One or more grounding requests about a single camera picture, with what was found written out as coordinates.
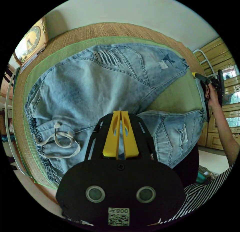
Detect wooden cupboard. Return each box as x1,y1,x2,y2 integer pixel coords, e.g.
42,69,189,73
192,37,240,151

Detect white metal tube frame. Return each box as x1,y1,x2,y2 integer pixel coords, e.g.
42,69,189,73
192,49,216,78

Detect person's right hand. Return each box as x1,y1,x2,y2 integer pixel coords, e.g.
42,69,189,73
205,84,221,109

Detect person's body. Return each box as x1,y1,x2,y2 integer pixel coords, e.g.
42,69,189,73
159,143,235,225

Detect person's right forearm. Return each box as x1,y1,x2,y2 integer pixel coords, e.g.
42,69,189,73
208,102,240,168

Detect golden framed clock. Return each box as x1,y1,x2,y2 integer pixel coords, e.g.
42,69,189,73
14,16,49,66

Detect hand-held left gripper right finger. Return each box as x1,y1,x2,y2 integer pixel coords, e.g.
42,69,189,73
121,110,140,160

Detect bed with woven mat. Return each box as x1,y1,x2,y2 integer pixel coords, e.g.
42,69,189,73
12,22,207,190

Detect light blue jeans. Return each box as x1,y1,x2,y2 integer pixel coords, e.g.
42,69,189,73
24,43,207,186

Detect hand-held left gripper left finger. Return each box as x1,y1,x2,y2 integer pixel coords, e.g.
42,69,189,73
102,110,122,160

